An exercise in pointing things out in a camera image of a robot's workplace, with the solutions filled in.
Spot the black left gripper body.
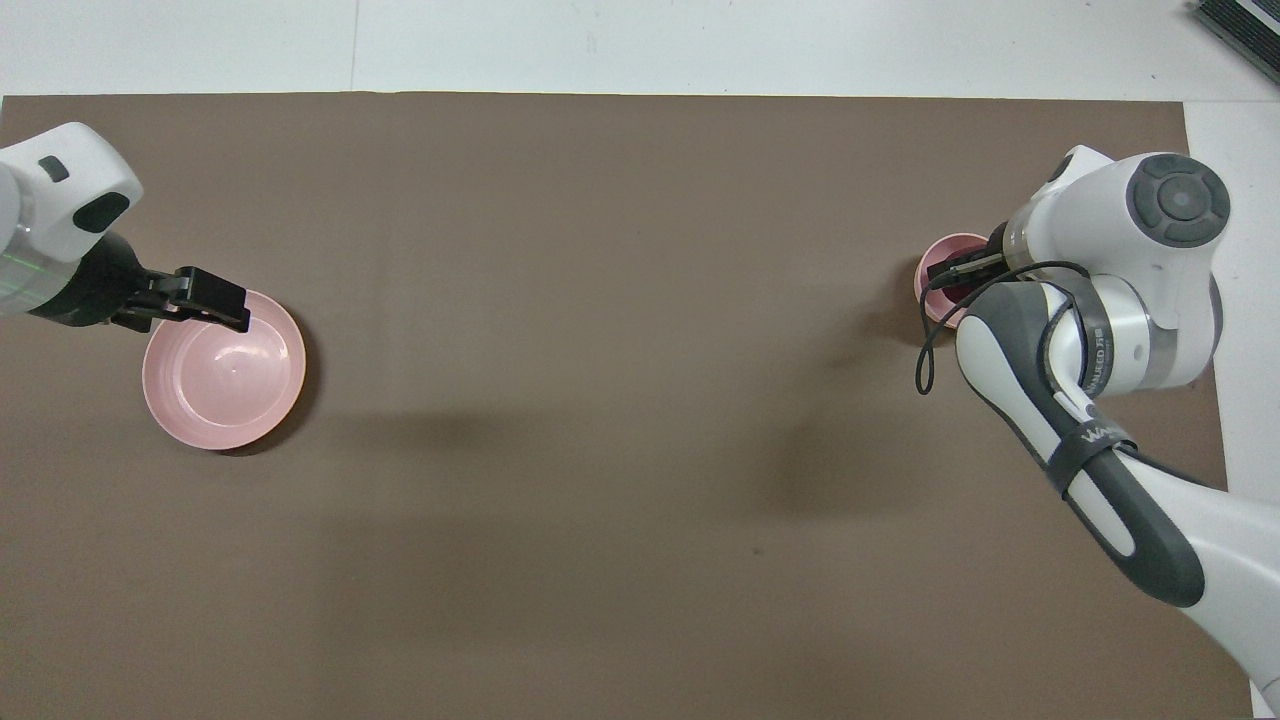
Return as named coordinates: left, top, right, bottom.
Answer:
left=28, top=232, right=179, bottom=332

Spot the pink bowl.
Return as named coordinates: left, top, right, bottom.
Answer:
left=913, top=233, right=993, bottom=332

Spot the pink plate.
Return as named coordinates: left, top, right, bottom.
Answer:
left=142, top=290, right=307, bottom=452

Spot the dark grey ribbed device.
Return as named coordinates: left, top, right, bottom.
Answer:
left=1189, top=0, right=1280, bottom=59

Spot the brown table mat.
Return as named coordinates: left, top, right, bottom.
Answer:
left=0, top=92, right=1255, bottom=720

